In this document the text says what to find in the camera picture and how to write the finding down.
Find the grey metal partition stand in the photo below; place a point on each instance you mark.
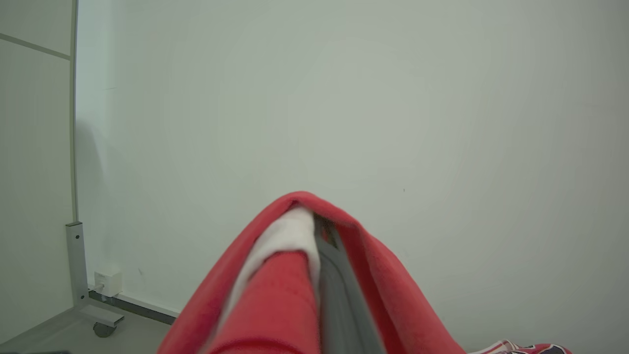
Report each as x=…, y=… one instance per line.
x=76, y=265

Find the dark caster wheel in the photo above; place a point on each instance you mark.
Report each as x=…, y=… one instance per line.
x=103, y=329

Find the red clothing with white stripes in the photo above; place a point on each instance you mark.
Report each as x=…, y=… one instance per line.
x=275, y=305

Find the red white navy patterned clothing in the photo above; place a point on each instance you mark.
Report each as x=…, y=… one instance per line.
x=526, y=349

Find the dark grey baseboard strip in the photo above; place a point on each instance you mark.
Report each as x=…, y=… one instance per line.
x=132, y=307

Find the small white wall box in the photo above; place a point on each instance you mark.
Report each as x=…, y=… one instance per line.
x=108, y=281

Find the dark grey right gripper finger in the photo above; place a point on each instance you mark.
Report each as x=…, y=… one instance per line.
x=341, y=305

